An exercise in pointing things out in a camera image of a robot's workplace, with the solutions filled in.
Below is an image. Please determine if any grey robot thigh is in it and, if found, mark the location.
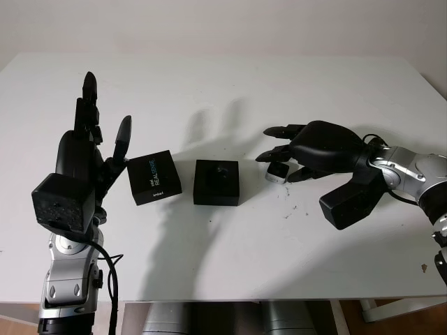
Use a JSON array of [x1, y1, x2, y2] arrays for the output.
[[142, 302, 189, 335], [263, 301, 308, 335]]

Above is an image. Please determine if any grey right robot thigh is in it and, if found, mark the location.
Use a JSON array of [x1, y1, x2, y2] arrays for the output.
[[263, 301, 308, 335]]

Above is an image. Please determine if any black camera box base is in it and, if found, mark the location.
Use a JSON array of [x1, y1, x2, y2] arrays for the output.
[[193, 159, 240, 207]]

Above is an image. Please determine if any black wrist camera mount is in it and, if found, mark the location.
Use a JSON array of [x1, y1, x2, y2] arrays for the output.
[[31, 173, 96, 233], [319, 163, 388, 231]]

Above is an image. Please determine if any grey left robot thigh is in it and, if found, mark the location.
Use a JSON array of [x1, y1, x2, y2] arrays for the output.
[[142, 302, 189, 335]]

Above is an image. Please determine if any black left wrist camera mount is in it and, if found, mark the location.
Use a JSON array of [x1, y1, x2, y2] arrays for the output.
[[31, 173, 96, 233]]

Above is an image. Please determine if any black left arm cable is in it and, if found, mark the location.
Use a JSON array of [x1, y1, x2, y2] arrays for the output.
[[82, 239, 124, 335]]

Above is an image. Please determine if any white table leg frame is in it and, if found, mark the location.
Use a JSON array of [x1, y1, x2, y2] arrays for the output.
[[359, 298, 447, 322]]

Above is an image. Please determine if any black Intel RealSense box lid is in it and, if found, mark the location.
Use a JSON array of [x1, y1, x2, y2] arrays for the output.
[[127, 149, 183, 206]]

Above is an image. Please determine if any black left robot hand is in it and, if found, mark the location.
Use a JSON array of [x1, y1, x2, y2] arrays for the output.
[[55, 71, 133, 226]]

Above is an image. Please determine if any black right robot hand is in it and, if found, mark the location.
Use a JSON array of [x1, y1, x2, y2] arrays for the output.
[[256, 120, 370, 183]]

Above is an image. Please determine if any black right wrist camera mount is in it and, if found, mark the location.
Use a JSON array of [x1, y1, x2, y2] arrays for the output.
[[319, 163, 388, 231]]

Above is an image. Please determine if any small silver depth camera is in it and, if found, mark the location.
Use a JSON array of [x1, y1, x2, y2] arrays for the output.
[[265, 162, 290, 183]]

